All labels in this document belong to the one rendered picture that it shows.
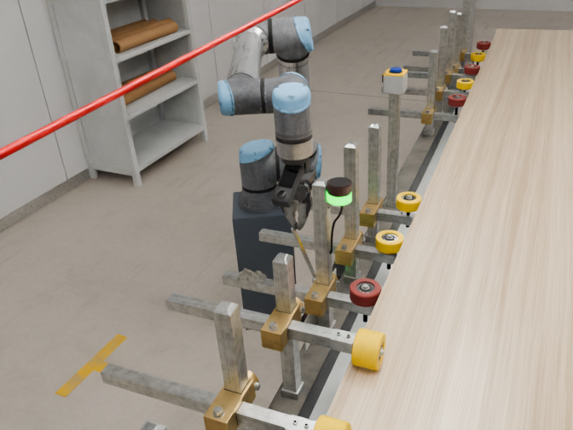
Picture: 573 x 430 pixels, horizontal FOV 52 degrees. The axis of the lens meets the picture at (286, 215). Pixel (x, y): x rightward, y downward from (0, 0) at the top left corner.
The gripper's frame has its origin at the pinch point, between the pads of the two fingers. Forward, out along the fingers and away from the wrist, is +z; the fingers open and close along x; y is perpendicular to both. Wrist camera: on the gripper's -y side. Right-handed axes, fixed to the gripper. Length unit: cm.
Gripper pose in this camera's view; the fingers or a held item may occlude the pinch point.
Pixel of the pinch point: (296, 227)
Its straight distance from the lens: 154.8
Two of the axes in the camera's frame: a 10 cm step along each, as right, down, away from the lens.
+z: 0.7, 8.6, 5.1
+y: 3.8, -4.9, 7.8
